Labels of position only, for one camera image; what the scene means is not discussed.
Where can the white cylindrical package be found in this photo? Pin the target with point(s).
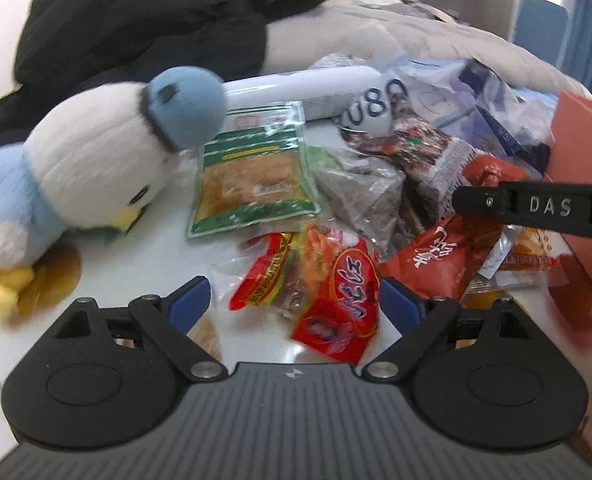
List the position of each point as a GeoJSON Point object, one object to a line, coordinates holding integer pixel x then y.
{"type": "Point", "coordinates": [301, 87]}

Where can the blue chair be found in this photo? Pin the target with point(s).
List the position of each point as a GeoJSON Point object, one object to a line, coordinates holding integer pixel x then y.
{"type": "Point", "coordinates": [541, 20]}

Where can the white bag with black print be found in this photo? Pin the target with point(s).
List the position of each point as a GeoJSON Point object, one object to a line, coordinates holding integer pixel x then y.
{"type": "Point", "coordinates": [376, 110]}

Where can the green clear snack packet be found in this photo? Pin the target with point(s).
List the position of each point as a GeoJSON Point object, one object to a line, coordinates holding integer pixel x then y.
{"type": "Point", "coordinates": [256, 185]}

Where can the pile of snack packets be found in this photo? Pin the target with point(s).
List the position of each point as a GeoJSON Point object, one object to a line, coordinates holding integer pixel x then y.
{"type": "Point", "coordinates": [426, 265]}

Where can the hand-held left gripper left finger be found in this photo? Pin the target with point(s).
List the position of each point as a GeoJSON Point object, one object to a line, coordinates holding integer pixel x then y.
{"type": "Point", "coordinates": [191, 299]}

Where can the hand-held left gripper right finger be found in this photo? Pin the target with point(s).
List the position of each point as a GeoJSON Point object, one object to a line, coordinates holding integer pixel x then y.
{"type": "Point", "coordinates": [401, 301]}

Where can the grey blanket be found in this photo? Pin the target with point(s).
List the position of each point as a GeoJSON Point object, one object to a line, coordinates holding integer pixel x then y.
{"type": "Point", "coordinates": [356, 30]}

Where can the fruit print tablecloth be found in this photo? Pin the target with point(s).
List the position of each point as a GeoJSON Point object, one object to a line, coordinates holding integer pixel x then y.
{"type": "Point", "coordinates": [141, 260]}

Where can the orange cardboard box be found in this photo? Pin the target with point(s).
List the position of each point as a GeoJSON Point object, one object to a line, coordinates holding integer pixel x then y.
{"type": "Point", "coordinates": [581, 135]}

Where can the white blue plush penguin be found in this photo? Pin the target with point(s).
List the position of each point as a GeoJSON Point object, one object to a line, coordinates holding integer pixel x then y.
{"type": "Point", "coordinates": [91, 150]}

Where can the blue clear plastic bag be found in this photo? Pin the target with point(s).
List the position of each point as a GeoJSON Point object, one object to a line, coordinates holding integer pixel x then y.
{"type": "Point", "coordinates": [491, 110]}

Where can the black puffer jacket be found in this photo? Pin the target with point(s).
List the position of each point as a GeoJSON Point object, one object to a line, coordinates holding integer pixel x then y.
{"type": "Point", "coordinates": [126, 20]}

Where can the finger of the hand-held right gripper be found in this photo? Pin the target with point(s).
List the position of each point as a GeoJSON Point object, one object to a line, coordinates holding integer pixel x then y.
{"type": "Point", "coordinates": [551, 206]}

